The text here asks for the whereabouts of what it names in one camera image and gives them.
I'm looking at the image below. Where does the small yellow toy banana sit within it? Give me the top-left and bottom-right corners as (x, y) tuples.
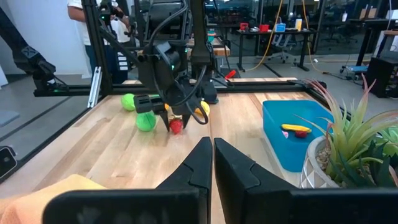
(280, 123), (312, 133)

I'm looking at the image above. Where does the silver aluminium extrusion bar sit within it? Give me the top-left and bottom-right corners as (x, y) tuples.
(87, 66), (103, 109)

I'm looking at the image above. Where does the person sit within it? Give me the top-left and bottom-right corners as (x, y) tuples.
(67, 0), (133, 85)

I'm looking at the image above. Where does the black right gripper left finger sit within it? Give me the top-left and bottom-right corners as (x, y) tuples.
(42, 136), (214, 224)

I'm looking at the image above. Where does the yellow hanging cable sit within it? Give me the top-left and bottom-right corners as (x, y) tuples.
(301, 0), (326, 75)
(245, 0), (284, 73)

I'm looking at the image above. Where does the small black camera box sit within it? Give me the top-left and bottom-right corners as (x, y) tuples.
(0, 145), (18, 180)

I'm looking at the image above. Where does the potted succulent in patterned pot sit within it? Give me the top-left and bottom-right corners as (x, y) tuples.
(294, 73), (398, 189)

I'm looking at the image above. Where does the teal plastic tupperware container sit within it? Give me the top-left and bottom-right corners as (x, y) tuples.
(262, 99), (336, 174)

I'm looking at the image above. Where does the red toy strawberry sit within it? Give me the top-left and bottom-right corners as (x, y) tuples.
(169, 118), (183, 135)

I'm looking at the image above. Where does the black background table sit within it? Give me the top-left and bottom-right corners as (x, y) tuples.
(235, 27), (317, 72)

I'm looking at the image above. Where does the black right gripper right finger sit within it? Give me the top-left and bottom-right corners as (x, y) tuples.
(213, 137), (398, 224)

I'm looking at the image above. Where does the black floor cabinet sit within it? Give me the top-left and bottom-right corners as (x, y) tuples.
(364, 57), (398, 99)

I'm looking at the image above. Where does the large yellow toy banana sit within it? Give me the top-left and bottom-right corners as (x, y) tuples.
(164, 100), (211, 118)

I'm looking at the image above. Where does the orange waffle cloth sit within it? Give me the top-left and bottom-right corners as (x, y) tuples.
(0, 173), (107, 224)

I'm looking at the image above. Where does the green toy fruit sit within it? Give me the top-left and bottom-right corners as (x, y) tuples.
(135, 111), (158, 133)
(120, 93), (137, 112)

